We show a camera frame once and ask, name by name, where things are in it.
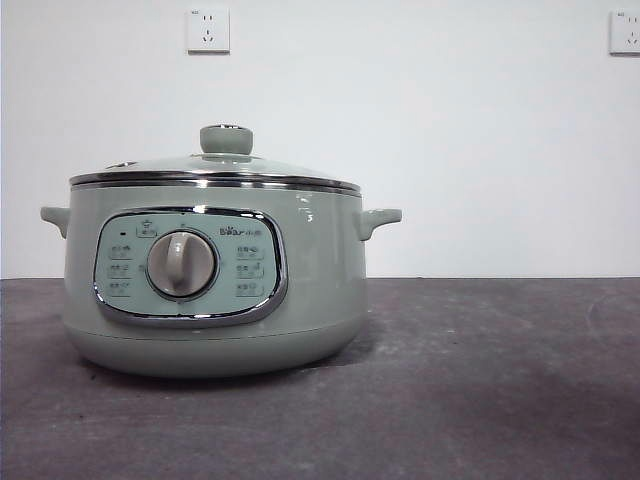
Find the glass lid with green knob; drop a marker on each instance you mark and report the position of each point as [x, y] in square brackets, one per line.
[226, 141]

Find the pale green electric cooking pot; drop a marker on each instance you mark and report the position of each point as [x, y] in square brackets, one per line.
[315, 280]

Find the white wall socket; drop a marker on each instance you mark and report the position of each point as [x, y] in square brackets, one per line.
[208, 30]
[625, 32]

